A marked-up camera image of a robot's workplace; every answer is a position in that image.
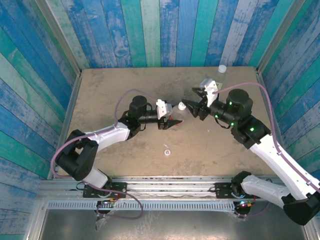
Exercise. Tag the clear bottle red label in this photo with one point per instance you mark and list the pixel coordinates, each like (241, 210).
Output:
(178, 115)

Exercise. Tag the white cap red blue print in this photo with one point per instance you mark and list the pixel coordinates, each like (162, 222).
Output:
(167, 152)

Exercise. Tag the clear bottle green label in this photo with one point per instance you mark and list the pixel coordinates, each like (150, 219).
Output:
(222, 76)

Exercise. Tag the plain white bottle cap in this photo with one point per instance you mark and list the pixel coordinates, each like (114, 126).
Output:
(222, 69)

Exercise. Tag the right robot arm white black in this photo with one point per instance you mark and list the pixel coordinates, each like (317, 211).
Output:
(275, 160)

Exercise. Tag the shiny metal sheet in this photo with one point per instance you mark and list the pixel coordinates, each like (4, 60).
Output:
(175, 225)

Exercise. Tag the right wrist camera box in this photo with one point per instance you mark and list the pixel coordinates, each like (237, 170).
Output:
(210, 90)

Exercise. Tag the aluminium table side rail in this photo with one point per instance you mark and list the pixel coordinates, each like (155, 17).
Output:
(71, 100)
(260, 78)

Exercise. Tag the aluminium mounting rail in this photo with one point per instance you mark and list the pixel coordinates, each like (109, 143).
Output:
(170, 187)

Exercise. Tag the grey metal frame post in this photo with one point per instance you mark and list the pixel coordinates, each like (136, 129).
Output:
(276, 37)
(62, 37)

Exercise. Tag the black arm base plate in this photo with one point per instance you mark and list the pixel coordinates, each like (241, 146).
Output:
(120, 190)
(222, 190)

